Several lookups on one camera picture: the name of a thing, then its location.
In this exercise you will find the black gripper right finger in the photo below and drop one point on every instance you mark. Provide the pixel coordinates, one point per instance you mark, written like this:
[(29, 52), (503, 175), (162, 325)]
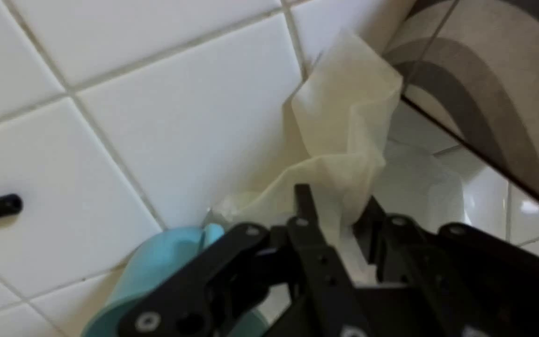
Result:
[(481, 275)]

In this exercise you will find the teal mug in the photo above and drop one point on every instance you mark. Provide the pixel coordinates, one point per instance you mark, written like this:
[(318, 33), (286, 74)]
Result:
[(157, 263)]

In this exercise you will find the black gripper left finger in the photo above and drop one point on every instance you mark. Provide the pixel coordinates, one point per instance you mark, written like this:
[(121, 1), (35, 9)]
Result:
[(219, 275)]

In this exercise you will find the cream translucent cloth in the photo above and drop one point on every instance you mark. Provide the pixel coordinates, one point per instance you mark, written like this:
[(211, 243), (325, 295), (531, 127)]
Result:
[(344, 125)]

